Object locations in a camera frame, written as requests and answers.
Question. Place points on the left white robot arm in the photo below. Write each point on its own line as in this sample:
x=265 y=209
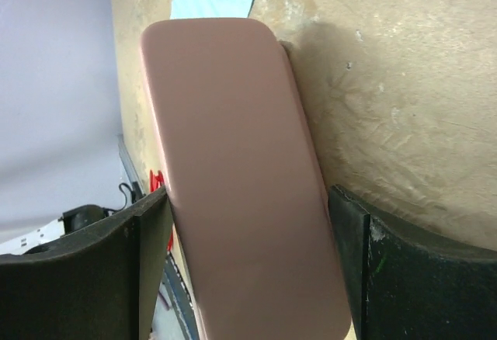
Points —
x=70 y=221

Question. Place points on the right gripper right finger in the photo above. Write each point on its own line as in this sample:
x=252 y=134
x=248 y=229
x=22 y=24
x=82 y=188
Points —
x=405 y=282

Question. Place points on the red sunglasses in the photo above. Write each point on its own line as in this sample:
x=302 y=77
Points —
x=156 y=180

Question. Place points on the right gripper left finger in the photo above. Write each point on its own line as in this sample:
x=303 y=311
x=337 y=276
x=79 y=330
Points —
x=81 y=286

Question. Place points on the pink glasses case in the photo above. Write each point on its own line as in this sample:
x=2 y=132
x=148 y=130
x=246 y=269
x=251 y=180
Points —
x=242 y=176

